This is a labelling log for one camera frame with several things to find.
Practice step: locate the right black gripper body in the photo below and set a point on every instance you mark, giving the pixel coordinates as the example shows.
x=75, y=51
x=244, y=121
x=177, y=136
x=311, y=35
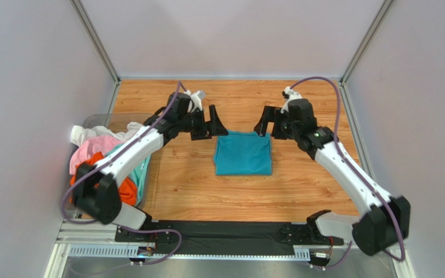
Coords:
x=278, y=124

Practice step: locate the teal t shirt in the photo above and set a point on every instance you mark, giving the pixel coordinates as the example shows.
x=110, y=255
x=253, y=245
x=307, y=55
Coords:
x=241, y=153

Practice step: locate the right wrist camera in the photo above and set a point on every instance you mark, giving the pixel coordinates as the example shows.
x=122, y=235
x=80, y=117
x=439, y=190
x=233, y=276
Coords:
x=290, y=95

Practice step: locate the pink t shirt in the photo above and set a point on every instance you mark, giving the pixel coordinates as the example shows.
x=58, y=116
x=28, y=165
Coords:
x=87, y=147

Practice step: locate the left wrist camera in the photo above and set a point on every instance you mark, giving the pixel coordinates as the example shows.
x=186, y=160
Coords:
x=195, y=103

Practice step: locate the orange t shirt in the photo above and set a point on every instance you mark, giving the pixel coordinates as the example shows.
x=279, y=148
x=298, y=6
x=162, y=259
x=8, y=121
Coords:
x=128, y=189

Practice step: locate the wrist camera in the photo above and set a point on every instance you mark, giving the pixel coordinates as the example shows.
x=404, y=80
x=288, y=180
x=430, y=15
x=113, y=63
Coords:
x=195, y=103
x=290, y=95

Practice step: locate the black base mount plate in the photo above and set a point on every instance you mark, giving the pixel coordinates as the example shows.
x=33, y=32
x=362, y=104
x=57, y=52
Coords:
x=226, y=237

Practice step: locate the aluminium front frame rail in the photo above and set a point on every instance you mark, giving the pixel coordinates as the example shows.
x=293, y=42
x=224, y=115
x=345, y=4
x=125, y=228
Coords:
x=90, y=250

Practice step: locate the mint green t shirt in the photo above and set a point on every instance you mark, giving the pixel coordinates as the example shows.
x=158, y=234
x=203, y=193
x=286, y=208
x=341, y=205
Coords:
x=139, y=176

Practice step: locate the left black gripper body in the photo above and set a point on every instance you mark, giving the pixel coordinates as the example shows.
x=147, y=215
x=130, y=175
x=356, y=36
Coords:
x=196, y=125

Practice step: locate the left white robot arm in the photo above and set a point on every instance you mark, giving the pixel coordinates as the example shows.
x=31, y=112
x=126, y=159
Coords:
x=96, y=187

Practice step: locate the white t shirt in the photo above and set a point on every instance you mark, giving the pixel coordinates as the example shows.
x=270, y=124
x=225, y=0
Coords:
x=91, y=133

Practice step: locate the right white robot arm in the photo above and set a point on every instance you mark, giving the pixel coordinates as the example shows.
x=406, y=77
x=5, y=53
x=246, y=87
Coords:
x=384, y=220

